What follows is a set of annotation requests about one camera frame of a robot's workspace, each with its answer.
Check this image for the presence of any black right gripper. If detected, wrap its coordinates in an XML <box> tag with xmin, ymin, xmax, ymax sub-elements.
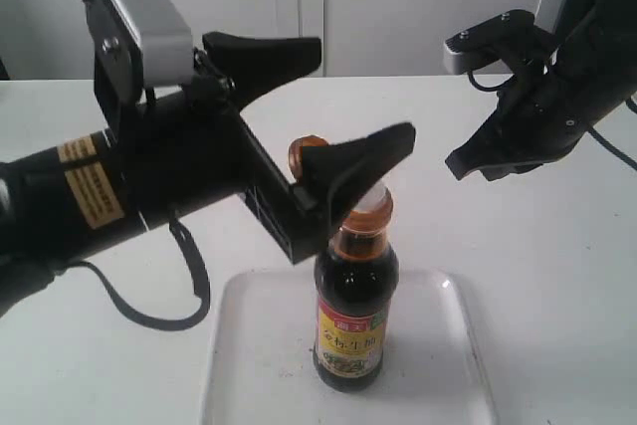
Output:
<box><xmin>445</xmin><ymin>50</ymin><xmax>590</xmax><ymax>181</ymax></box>

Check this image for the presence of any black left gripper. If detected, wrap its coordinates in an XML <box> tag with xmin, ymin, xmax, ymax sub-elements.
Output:
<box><xmin>107</xmin><ymin>31</ymin><xmax>415</xmax><ymax>264</ymax></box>

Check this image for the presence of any dark soy sauce bottle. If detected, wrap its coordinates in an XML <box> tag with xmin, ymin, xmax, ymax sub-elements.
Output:
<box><xmin>287</xmin><ymin>133</ymin><xmax>401</xmax><ymax>392</ymax></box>

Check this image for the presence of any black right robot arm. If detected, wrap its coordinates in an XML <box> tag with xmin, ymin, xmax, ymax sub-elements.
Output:
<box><xmin>444</xmin><ymin>0</ymin><xmax>636</xmax><ymax>181</ymax></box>

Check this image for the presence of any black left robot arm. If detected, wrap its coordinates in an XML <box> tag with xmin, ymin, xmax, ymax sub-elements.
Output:
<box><xmin>1</xmin><ymin>32</ymin><xmax>416</xmax><ymax>331</ymax></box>

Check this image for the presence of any white square plastic tray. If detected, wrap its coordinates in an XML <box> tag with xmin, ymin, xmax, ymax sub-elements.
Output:
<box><xmin>202</xmin><ymin>270</ymin><xmax>497</xmax><ymax>424</ymax></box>

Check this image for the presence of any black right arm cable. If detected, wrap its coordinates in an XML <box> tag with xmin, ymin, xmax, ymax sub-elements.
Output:
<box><xmin>466</xmin><ymin>61</ymin><xmax>637</xmax><ymax>172</ymax></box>

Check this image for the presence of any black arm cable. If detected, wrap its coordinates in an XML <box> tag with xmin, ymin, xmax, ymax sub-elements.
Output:
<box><xmin>466</xmin><ymin>61</ymin><xmax>637</xmax><ymax>172</ymax></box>
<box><xmin>74</xmin><ymin>210</ymin><xmax>211</xmax><ymax>332</ymax></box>

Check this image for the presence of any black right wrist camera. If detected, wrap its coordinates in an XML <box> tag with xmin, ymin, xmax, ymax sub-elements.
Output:
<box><xmin>443</xmin><ymin>9</ymin><xmax>557</xmax><ymax>75</ymax></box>

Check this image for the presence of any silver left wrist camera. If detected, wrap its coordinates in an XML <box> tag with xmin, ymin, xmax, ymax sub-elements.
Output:
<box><xmin>83</xmin><ymin>0</ymin><xmax>193</xmax><ymax>104</ymax></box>

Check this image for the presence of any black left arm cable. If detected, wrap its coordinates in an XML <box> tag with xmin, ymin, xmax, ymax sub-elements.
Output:
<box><xmin>74</xmin><ymin>210</ymin><xmax>211</xmax><ymax>332</ymax></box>

